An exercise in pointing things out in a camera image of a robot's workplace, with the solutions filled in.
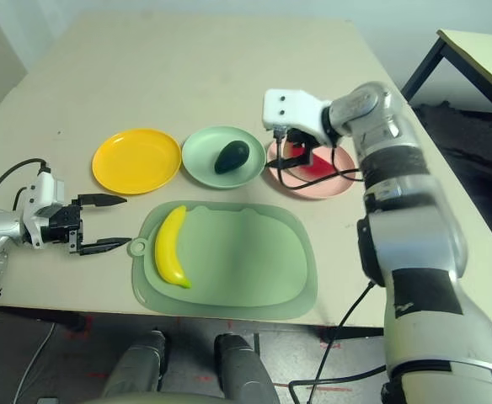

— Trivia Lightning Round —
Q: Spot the green silicone cutting mat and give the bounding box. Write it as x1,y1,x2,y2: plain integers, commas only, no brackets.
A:
127,200,317,319

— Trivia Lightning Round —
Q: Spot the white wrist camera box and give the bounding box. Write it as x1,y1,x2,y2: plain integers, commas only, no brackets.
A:
262,88,334,146
20,172,66,250

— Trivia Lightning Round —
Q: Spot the yellow plastic plate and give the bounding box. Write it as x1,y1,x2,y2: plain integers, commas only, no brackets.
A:
92,128,183,196

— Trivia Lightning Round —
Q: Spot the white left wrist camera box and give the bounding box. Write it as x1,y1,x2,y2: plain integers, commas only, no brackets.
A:
20,172,66,250

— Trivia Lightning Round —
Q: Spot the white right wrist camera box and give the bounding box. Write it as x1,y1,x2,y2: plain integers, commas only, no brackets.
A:
262,88,334,146

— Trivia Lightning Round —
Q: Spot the grey right robot leg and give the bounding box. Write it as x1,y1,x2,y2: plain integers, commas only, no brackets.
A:
214,332,279,404

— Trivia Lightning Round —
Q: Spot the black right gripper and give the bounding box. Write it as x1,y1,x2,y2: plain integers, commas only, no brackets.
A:
275,128,321,171

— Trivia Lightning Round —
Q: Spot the black left camera cable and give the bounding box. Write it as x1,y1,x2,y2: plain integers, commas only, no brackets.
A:
0,157,52,214

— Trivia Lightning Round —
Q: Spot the black right camera cable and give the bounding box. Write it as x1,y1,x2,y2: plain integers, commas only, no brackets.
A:
272,127,387,404

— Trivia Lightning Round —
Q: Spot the pink plastic plate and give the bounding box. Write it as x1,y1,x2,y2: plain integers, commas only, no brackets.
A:
261,141,356,199

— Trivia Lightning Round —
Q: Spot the mint green plastic plate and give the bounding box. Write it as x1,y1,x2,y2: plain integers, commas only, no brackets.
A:
181,125,267,189

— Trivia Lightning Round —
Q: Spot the side table with black legs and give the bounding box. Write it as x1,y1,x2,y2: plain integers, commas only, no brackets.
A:
399,29,492,114

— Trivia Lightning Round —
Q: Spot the black table support beam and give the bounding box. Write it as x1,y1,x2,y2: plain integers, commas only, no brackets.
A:
319,326,492,343
0,306,87,334

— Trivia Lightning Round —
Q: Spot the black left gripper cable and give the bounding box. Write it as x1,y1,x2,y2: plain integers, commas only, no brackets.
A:
13,186,30,211

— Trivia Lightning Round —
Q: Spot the red floor tape corner mark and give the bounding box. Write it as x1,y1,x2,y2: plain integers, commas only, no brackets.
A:
319,332,344,350
64,317,94,341

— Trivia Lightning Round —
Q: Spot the grey robot torso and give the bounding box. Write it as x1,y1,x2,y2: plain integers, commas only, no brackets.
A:
81,393,230,404

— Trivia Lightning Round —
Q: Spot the black camera cable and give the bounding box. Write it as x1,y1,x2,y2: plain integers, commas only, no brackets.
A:
0,157,52,214
272,127,387,404

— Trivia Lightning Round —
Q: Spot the red floor tape strip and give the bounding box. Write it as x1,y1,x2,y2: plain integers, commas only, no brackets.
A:
308,385,353,394

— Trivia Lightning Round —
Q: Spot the grey robot leg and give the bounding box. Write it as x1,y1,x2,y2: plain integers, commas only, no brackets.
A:
214,332,279,404
101,329,167,396

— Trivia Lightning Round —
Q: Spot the yellow toy banana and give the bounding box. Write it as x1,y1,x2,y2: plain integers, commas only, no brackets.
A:
154,205,193,290

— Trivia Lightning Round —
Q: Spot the grey left robot leg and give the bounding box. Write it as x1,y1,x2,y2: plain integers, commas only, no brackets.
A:
101,329,167,396

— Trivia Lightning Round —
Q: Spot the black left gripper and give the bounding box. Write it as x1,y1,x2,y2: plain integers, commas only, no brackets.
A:
39,193,134,258

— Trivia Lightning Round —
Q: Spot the dark green toy avocado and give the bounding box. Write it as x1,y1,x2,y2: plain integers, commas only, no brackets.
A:
214,141,250,174

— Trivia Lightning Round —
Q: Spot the red toy watermelon slice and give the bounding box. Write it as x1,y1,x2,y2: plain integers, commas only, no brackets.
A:
290,145,336,178

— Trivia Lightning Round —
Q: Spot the white floor cable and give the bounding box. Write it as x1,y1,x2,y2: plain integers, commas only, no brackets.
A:
14,322,57,404

